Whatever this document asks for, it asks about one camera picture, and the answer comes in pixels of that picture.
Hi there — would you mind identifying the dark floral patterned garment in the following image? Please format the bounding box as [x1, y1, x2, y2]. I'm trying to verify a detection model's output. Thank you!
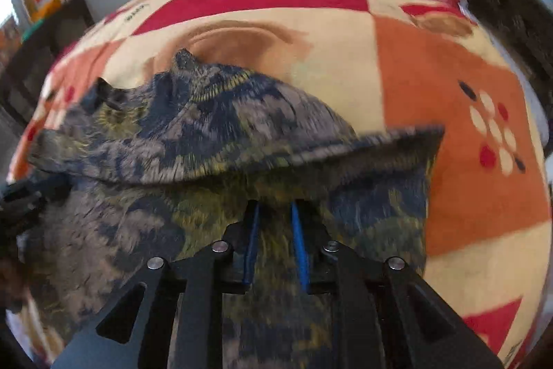
[19, 48, 446, 369]

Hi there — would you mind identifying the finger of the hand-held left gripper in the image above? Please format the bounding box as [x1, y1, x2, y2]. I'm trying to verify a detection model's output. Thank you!
[21, 174, 72, 203]

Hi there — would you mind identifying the carved dark wooden cabinet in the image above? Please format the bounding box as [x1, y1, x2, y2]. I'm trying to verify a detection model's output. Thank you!
[453, 0, 553, 93]

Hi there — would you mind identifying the plain dark wooden cabinet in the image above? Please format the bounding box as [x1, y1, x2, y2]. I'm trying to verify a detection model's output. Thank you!
[0, 0, 96, 123]

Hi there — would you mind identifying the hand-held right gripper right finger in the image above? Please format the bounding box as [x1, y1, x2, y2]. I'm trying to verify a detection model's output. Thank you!
[291, 200, 504, 369]

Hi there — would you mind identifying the red orange printed blanket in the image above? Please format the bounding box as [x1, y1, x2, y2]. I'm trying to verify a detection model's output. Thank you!
[6, 0, 551, 369]

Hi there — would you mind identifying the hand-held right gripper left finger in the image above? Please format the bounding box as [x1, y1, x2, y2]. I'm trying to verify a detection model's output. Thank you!
[51, 200, 261, 369]

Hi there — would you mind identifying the yellow bag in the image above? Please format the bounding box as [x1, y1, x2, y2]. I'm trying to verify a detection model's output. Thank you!
[37, 0, 63, 21]

